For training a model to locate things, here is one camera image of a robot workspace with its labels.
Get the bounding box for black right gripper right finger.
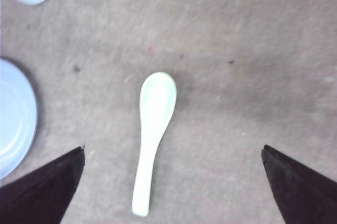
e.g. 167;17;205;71
261;145;336;223

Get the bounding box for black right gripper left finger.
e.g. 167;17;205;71
1;147;85;223

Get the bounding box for mint green plastic spoon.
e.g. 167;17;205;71
132;72;177;217

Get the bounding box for blue plastic plate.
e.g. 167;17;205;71
1;59;38;179

